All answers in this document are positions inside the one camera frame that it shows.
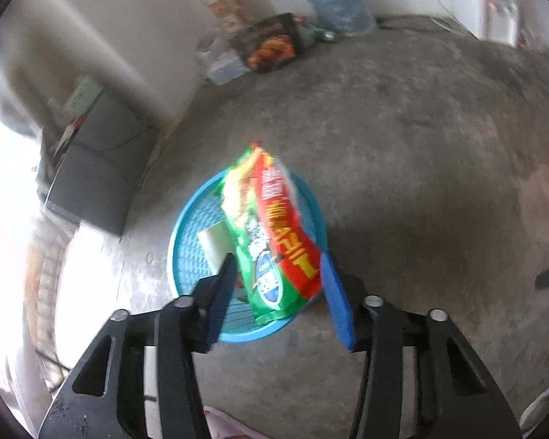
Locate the red green snack packet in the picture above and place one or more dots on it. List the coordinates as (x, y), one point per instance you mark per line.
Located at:
(279, 238)

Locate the grey cabinet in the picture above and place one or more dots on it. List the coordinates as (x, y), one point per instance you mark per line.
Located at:
(96, 169)

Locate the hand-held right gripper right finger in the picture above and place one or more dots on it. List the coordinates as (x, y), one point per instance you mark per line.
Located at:
(341, 302)

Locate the green paper box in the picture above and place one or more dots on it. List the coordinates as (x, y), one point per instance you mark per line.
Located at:
(80, 96)

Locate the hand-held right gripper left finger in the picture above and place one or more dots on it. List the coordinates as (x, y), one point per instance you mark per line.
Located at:
(219, 302)

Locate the dark food print box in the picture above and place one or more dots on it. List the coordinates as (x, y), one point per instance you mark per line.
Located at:
(267, 41)

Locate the white box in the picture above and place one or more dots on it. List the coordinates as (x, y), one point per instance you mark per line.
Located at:
(215, 242)

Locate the blue plastic basket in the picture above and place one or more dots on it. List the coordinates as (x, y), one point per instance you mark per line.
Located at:
(192, 247)

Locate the pink cloth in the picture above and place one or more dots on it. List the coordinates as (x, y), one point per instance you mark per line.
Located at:
(228, 425)

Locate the patterned tall board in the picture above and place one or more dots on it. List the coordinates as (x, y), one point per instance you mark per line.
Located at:
(215, 0)

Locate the clear plastic container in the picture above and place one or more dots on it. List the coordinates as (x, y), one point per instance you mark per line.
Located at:
(224, 66)

